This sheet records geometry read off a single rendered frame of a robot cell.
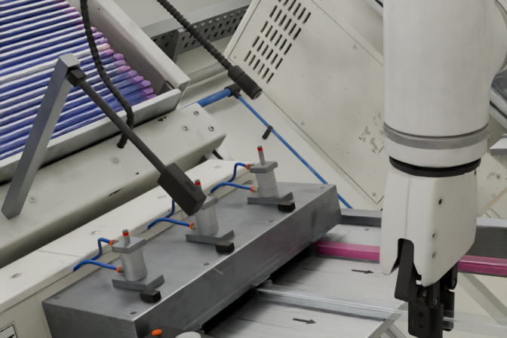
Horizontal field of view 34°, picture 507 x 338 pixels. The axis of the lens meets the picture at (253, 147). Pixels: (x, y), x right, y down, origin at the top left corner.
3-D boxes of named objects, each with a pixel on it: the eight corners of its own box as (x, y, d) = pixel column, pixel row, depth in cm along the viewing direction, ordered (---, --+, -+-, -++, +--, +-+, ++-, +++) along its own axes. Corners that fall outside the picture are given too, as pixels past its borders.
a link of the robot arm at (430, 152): (415, 96, 75) (414, 128, 76) (364, 127, 68) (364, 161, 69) (506, 111, 70) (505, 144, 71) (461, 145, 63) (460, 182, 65)
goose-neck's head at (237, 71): (265, 87, 99) (239, 62, 100) (256, 92, 97) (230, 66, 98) (259, 98, 100) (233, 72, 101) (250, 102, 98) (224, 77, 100)
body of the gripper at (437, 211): (421, 118, 76) (419, 229, 80) (364, 155, 68) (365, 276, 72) (502, 132, 71) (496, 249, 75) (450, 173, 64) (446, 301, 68)
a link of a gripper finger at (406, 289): (416, 201, 70) (434, 227, 74) (382, 285, 68) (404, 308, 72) (428, 204, 69) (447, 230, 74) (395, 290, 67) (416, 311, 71)
